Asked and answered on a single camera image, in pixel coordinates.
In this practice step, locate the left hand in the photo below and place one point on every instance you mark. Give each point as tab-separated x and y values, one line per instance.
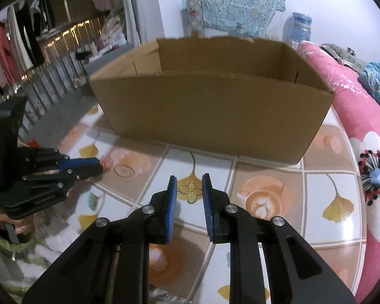
23	226

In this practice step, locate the blue floral quilt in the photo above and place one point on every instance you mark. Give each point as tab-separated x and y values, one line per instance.
370	80

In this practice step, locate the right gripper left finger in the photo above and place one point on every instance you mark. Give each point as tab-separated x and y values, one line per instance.
109	261

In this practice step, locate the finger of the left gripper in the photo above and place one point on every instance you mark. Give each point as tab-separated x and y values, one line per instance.
79	163
80	172

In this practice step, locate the grey cabinet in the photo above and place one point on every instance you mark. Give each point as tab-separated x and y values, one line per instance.
95	65

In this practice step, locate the grey patterned pillow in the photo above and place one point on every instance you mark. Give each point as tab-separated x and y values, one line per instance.
346	57

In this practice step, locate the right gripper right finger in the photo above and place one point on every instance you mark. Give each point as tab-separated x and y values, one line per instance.
268	256

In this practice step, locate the green fuzzy sleeve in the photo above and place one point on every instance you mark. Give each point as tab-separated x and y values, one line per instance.
30	249

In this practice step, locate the teal patterned wall cloth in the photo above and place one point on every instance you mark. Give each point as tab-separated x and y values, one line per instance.
231	3

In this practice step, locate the blue water jug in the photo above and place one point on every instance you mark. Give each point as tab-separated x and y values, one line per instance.
299	28

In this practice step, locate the ginkgo patterned tablecloth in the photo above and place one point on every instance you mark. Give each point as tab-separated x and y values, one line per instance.
320	196

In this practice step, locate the brown cardboard box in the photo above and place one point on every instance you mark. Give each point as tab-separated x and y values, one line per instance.
248	97

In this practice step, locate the hanging clothes rack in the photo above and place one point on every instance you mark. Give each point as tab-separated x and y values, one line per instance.
44	45

